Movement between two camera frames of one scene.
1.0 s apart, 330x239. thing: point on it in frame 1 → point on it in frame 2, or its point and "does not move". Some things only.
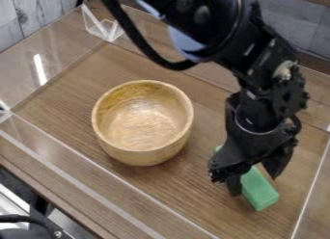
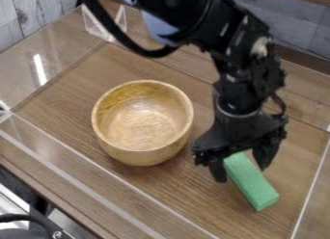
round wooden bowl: (142, 119) does not move
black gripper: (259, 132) → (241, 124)
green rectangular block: (257, 187) does not move
